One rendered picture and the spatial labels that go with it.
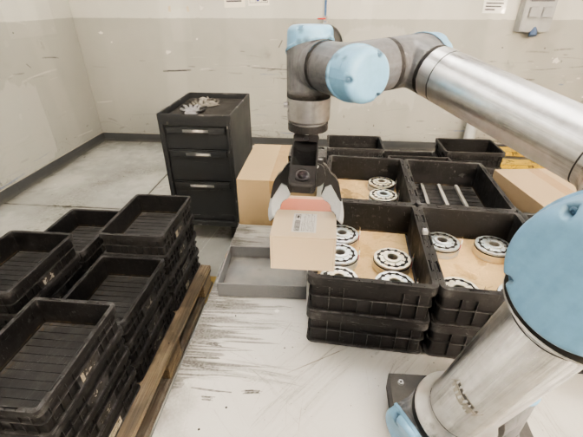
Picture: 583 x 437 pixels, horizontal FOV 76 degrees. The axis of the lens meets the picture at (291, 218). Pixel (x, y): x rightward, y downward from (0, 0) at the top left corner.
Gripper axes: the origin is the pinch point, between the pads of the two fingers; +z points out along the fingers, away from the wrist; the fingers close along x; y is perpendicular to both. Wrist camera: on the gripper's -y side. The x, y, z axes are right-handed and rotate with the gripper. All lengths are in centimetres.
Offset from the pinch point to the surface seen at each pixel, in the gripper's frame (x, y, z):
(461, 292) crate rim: -34.7, 2.4, 17.1
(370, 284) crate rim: -14.8, 3.5, 17.4
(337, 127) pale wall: -17, 356, 83
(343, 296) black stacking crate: -9.1, 4.8, 22.6
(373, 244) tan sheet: -19.6, 34.3, 26.5
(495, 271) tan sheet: -52, 24, 27
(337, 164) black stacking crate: -9, 83, 20
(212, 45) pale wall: 118, 356, 0
